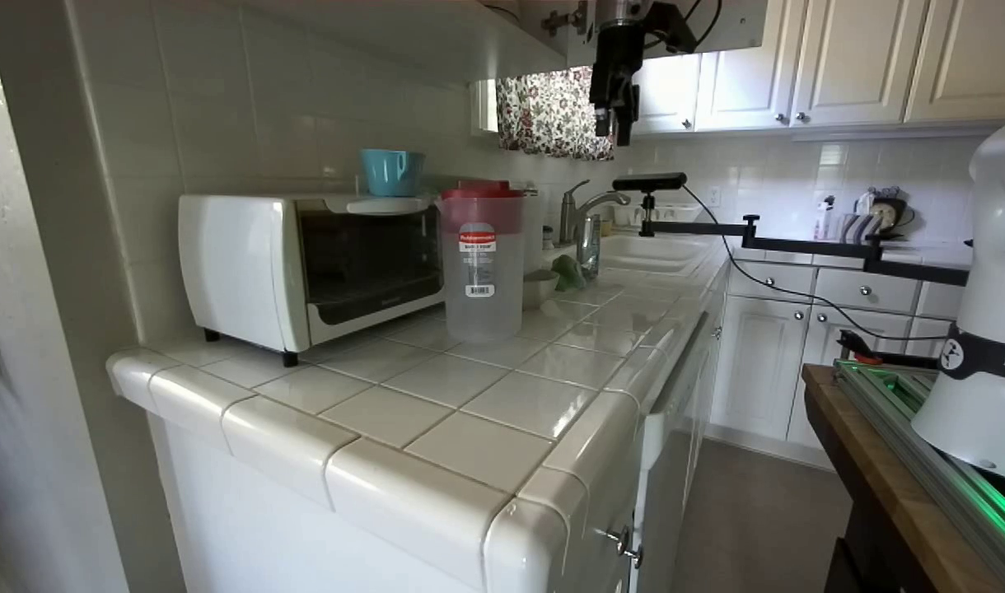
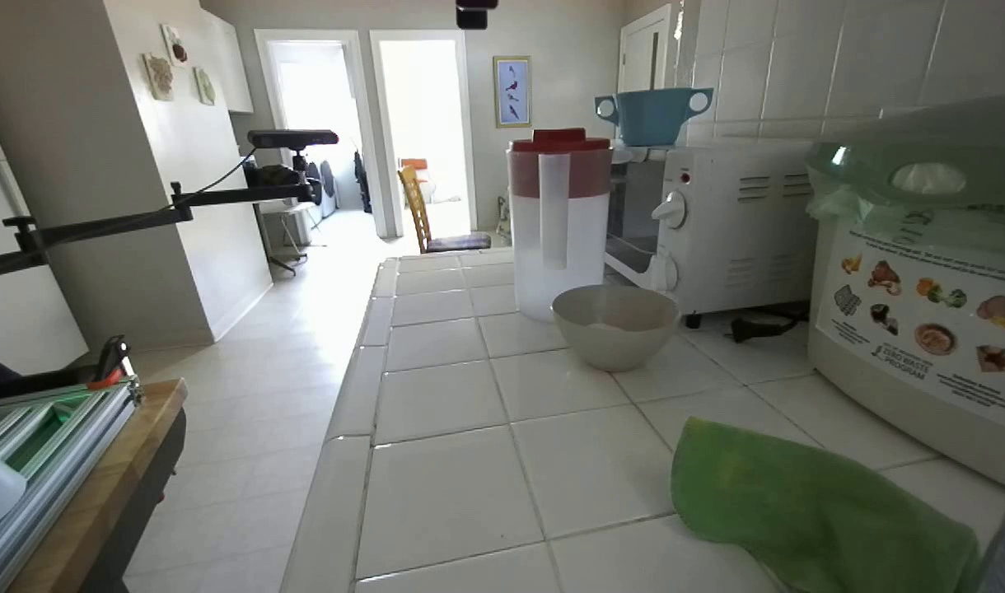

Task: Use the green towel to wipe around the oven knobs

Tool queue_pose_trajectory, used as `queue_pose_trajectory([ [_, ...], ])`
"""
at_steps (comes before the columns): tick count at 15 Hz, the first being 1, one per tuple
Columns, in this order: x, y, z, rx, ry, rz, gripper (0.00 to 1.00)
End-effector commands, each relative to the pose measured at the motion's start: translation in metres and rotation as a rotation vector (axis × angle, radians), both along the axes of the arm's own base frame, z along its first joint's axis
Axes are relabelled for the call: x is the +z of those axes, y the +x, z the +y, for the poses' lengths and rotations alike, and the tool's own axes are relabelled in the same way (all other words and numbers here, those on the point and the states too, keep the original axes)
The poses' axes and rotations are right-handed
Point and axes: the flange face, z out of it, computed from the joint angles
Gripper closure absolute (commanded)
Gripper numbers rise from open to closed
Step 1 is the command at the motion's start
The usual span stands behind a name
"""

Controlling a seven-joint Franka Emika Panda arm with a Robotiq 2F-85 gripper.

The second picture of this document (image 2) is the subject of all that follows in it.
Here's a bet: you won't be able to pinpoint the round wall plate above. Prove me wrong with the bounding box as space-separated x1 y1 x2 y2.
158 24 193 65
140 49 178 101
188 63 221 110

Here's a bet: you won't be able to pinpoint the black camera on stand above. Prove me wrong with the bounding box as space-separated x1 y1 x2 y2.
242 125 343 209

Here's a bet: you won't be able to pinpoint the white rice cooker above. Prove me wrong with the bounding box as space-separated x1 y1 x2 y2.
805 201 1005 491

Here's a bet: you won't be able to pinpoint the black power cable plug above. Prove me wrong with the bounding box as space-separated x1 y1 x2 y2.
679 303 812 346

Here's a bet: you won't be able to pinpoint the clear pitcher red lid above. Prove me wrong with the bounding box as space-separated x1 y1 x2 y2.
508 125 617 323

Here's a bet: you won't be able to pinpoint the white toaster oven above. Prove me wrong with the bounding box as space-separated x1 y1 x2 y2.
604 136 823 323

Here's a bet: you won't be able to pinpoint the translucent green plastic cover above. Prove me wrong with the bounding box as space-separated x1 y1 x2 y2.
805 92 1005 241

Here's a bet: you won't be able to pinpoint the blue cup white dots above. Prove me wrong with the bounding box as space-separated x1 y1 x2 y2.
593 87 716 150

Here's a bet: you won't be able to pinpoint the green microfibre towel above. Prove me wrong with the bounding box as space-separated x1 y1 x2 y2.
668 415 981 593

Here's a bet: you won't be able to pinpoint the white oven knob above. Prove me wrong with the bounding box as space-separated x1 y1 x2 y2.
642 250 682 295
648 187 691 233

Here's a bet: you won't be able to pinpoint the black red clamp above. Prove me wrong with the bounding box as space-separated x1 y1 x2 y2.
0 332 143 404

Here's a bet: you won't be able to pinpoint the aluminium rail green strip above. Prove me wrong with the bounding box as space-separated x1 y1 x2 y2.
0 376 146 593

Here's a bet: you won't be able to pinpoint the wooden table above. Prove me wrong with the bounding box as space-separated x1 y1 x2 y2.
2 376 191 593

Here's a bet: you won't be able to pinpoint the wooden chair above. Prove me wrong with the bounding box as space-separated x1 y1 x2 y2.
397 163 496 258

